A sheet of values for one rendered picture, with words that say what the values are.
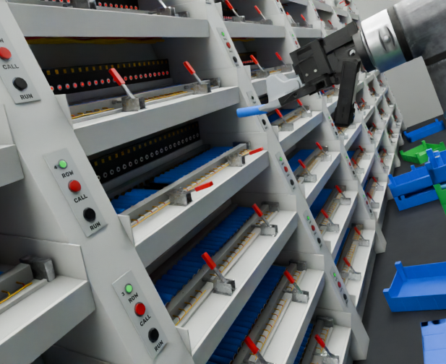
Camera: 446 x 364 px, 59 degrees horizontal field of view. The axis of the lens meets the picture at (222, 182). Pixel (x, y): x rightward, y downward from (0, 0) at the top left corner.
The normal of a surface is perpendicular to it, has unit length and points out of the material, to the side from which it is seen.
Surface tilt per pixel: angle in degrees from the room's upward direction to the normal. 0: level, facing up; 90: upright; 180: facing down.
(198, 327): 22
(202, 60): 90
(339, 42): 89
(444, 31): 88
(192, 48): 90
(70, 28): 112
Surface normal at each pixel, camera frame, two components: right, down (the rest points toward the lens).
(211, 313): -0.11, -0.95
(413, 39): -0.25, 0.58
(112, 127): 0.90, 0.04
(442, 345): -0.43, -0.89
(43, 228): -0.44, 0.31
